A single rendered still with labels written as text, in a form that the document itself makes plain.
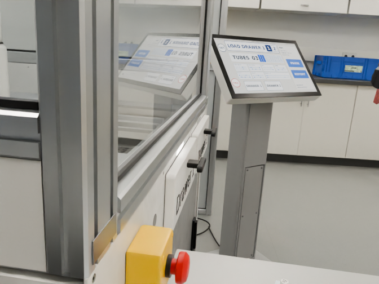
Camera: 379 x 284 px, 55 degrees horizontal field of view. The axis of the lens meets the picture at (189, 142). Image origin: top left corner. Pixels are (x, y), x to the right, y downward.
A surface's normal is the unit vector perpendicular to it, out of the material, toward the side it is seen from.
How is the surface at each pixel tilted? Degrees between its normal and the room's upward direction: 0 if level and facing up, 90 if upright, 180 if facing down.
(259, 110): 90
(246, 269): 0
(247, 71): 50
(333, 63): 90
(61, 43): 90
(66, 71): 90
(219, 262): 0
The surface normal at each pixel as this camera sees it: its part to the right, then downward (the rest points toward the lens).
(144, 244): 0.06, -0.96
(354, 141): -0.03, 0.25
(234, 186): -0.85, 0.09
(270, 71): 0.44, -0.43
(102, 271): 0.99, 0.09
